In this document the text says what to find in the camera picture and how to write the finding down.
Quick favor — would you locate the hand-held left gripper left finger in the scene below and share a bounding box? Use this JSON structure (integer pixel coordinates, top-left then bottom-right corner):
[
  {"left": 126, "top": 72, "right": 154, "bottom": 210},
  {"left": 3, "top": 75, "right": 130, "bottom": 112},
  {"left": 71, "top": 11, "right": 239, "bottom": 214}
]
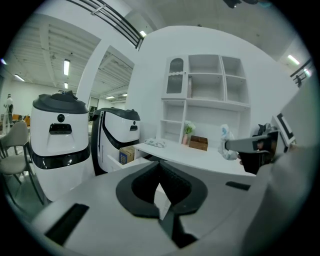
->
[{"left": 115, "top": 160, "right": 161, "bottom": 219}]

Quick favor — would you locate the short black railing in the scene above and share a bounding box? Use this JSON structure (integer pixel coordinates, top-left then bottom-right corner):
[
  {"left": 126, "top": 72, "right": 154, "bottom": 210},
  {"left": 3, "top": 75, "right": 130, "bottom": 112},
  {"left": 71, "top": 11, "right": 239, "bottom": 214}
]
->
[{"left": 289, "top": 57, "right": 314, "bottom": 89}]

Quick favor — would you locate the white item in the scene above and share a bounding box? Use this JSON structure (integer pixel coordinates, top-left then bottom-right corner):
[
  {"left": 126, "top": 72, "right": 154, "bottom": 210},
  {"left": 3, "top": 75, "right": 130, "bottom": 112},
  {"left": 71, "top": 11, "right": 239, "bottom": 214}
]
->
[{"left": 216, "top": 123, "right": 240, "bottom": 161}]

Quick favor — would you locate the person's right forearm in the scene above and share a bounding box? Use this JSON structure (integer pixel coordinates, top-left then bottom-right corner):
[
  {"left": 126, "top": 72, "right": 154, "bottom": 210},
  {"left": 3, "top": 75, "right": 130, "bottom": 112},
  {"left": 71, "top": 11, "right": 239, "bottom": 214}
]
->
[{"left": 239, "top": 143, "right": 320, "bottom": 256}]

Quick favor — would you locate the pink vase with flowers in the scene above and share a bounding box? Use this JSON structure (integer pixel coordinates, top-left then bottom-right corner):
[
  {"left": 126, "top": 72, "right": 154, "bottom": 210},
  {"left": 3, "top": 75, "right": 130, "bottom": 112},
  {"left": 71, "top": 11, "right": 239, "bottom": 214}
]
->
[{"left": 181, "top": 120, "right": 197, "bottom": 146}]

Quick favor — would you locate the brown wooden box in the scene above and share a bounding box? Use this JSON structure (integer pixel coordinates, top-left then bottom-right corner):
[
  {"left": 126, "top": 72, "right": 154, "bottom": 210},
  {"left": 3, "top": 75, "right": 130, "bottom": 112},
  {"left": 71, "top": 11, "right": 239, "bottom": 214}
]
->
[{"left": 188, "top": 135, "right": 209, "bottom": 152}]

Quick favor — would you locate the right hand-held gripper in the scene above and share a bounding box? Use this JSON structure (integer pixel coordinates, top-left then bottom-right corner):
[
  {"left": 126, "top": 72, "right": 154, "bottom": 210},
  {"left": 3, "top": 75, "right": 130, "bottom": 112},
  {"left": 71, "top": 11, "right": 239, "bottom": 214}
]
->
[{"left": 224, "top": 82, "right": 320, "bottom": 176}]

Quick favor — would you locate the white desk drawer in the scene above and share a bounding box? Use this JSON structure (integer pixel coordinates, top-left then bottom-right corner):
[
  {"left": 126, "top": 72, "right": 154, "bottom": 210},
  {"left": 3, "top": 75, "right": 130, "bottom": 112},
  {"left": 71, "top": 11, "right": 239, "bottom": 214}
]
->
[{"left": 106, "top": 146, "right": 154, "bottom": 172}]

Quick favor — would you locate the patterned white pouch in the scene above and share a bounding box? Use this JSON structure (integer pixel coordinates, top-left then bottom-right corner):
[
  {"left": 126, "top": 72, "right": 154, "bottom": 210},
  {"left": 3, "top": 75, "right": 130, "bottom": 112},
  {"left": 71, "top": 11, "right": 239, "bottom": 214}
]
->
[{"left": 143, "top": 138, "right": 168, "bottom": 149}]

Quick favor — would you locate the long black ceiling railing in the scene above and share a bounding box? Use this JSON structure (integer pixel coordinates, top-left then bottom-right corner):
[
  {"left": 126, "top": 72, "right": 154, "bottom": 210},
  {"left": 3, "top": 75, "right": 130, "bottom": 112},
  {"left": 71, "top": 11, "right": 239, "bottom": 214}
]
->
[{"left": 65, "top": 0, "right": 147, "bottom": 50}]

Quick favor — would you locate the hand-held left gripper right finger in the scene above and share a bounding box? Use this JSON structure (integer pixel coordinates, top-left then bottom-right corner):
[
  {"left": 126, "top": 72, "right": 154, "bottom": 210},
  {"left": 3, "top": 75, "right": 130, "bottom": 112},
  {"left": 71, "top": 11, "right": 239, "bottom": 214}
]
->
[{"left": 159, "top": 160, "right": 209, "bottom": 216}]

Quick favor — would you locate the brown cardboard box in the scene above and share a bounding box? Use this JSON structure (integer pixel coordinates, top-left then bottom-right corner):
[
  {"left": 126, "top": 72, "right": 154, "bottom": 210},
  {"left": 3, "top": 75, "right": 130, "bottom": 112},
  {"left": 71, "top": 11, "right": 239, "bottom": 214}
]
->
[{"left": 118, "top": 145, "right": 136, "bottom": 166}]

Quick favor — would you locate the white desk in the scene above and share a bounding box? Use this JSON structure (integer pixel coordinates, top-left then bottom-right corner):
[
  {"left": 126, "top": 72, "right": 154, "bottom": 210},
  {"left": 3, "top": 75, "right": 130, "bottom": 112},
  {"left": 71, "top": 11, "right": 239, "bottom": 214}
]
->
[{"left": 133, "top": 138, "right": 256, "bottom": 178}]

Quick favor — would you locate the large white black robot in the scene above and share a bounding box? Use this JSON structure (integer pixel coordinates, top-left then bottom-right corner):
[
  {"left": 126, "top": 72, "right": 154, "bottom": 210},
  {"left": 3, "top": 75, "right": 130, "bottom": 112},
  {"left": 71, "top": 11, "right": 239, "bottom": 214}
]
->
[{"left": 29, "top": 90, "right": 95, "bottom": 203}]

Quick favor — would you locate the white robot with black stripe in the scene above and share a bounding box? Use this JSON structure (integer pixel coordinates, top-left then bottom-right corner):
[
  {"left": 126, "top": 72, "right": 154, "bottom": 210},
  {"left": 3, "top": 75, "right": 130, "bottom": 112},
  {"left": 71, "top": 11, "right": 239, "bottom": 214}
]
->
[{"left": 89, "top": 106, "right": 142, "bottom": 176}]

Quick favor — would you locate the white shelf cabinet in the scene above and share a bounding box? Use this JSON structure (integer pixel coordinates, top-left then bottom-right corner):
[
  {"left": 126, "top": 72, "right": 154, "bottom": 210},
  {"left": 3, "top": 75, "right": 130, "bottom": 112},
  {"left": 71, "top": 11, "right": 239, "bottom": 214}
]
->
[{"left": 159, "top": 53, "right": 252, "bottom": 149}]

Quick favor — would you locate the beige chair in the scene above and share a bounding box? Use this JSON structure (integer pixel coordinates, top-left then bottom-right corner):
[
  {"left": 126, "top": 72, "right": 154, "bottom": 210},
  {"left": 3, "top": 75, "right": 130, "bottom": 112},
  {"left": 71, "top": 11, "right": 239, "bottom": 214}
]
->
[{"left": 0, "top": 120, "right": 45, "bottom": 206}]

